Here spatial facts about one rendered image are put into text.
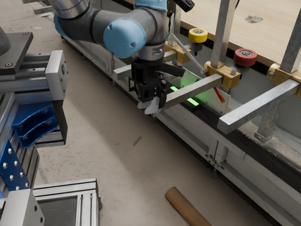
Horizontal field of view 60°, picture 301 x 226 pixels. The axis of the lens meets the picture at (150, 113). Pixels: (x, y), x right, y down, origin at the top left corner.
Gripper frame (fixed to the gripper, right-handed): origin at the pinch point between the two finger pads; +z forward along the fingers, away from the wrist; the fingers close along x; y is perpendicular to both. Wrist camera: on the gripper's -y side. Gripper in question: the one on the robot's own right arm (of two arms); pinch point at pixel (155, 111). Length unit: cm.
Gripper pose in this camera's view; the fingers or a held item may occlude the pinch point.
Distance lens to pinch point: 82.8
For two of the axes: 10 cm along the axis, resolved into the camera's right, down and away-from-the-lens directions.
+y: -8.1, 3.6, -4.6
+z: -0.1, 7.8, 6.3
